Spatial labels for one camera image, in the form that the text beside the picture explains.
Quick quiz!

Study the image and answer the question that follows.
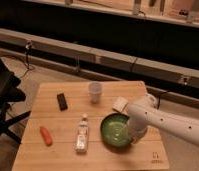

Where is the green ceramic bowl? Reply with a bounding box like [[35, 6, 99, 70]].
[[100, 113, 133, 148]]

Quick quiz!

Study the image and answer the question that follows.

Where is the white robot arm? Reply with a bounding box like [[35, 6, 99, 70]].
[[126, 94, 199, 146]]

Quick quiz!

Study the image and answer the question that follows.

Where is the translucent plastic cup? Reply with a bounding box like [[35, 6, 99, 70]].
[[88, 81, 102, 103]]

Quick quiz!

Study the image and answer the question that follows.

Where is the white sponge block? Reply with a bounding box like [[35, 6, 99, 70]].
[[112, 97, 128, 113]]

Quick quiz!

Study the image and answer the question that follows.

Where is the black rectangular block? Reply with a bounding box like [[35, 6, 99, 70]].
[[57, 93, 68, 111]]

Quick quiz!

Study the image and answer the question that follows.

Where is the clear plastic bottle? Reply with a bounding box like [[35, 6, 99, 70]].
[[76, 114, 89, 153]]

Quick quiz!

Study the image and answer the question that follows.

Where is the orange carrot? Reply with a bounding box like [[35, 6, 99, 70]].
[[40, 127, 53, 146]]

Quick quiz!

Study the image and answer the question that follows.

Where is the black chair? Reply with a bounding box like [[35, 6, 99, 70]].
[[0, 58, 30, 143]]

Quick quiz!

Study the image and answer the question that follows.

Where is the black hanging cable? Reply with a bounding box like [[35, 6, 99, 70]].
[[24, 40, 35, 72]]

